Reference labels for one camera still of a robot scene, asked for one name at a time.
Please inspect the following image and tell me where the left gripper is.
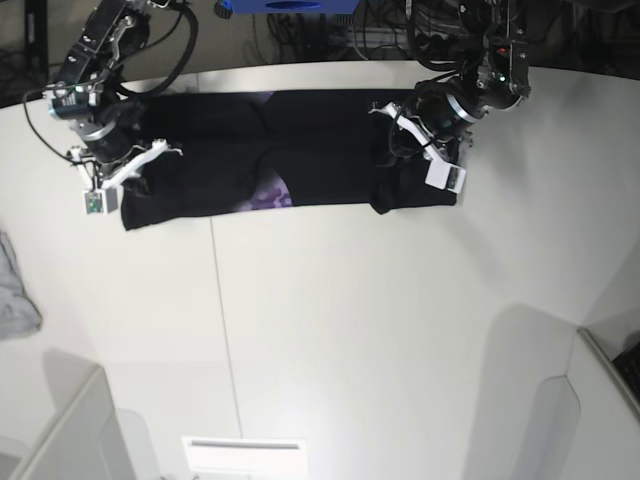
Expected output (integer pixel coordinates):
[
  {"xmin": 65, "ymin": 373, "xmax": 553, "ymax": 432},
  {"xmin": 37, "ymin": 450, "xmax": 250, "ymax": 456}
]
[{"xmin": 369, "ymin": 89, "xmax": 475, "ymax": 163}]

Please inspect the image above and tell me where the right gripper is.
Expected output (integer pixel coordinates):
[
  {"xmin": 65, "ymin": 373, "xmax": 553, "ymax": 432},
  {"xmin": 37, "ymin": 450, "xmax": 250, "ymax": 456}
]
[{"xmin": 69, "ymin": 113, "xmax": 184, "ymax": 190}]

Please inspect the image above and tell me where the black T-shirt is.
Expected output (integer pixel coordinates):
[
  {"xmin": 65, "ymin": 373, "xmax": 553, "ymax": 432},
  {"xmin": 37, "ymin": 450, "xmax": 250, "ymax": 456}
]
[{"xmin": 120, "ymin": 90, "xmax": 457, "ymax": 231}]

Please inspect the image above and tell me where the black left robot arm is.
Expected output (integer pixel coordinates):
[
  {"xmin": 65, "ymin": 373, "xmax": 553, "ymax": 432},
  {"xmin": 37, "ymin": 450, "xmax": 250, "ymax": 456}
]
[{"xmin": 387, "ymin": 1, "xmax": 531, "ymax": 165}]

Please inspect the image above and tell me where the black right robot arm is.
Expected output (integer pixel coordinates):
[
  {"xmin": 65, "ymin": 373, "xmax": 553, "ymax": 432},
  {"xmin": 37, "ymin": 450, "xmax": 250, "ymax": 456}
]
[{"xmin": 23, "ymin": 1, "xmax": 199, "ymax": 196}]

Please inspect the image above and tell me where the blue box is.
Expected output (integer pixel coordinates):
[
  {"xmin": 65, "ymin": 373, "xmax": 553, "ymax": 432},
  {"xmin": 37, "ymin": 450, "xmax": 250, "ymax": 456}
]
[{"xmin": 220, "ymin": 0, "xmax": 360, "ymax": 14}]

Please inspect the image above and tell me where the grey cloth at table edge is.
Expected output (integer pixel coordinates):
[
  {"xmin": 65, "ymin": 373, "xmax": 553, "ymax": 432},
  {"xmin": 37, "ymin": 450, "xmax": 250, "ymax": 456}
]
[{"xmin": 1, "ymin": 231, "xmax": 43, "ymax": 341}]

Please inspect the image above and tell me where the white left partition panel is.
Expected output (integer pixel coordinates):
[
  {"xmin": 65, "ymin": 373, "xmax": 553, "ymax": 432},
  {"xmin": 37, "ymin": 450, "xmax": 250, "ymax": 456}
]
[{"xmin": 8, "ymin": 365, "xmax": 137, "ymax": 479}]

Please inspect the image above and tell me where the white partition panel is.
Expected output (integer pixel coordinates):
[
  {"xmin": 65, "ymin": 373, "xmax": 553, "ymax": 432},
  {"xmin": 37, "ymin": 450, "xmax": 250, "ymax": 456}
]
[
  {"xmin": 8, "ymin": 365, "xmax": 137, "ymax": 479},
  {"xmin": 561, "ymin": 329, "xmax": 639, "ymax": 479}
]

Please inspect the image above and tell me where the black keyboard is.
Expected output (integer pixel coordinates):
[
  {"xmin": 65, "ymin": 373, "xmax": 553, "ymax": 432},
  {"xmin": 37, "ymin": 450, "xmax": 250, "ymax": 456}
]
[{"xmin": 613, "ymin": 344, "xmax": 640, "ymax": 399}]

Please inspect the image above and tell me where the white label plate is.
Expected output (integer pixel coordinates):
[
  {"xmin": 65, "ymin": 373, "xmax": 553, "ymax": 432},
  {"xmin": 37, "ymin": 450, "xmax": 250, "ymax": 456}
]
[{"xmin": 182, "ymin": 437, "xmax": 308, "ymax": 477}]

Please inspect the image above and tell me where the white right partition panel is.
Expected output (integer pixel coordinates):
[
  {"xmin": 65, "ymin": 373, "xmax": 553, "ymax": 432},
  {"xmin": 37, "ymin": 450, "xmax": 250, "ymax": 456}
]
[{"xmin": 561, "ymin": 329, "xmax": 639, "ymax": 479}]

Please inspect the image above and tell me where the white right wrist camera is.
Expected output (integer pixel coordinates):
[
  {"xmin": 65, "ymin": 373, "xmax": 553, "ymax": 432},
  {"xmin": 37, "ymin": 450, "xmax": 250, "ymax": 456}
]
[{"xmin": 83, "ymin": 188, "xmax": 119, "ymax": 215}]

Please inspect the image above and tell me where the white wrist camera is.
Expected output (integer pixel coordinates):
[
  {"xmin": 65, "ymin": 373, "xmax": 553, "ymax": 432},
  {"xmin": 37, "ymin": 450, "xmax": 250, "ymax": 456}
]
[
  {"xmin": 425, "ymin": 159, "xmax": 467, "ymax": 194},
  {"xmin": 83, "ymin": 188, "xmax": 119, "ymax": 215}
]

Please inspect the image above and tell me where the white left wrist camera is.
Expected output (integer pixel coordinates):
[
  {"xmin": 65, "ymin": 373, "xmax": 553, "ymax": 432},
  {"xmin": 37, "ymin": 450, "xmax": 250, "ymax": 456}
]
[{"xmin": 425, "ymin": 159, "xmax": 467, "ymax": 194}]

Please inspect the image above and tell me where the power strip with cables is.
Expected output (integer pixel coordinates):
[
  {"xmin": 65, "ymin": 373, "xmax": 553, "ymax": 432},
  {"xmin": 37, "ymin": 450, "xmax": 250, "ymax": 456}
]
[{"xmin": 332, "ymin": 25, "xmax": 469, "ymax": 57}]

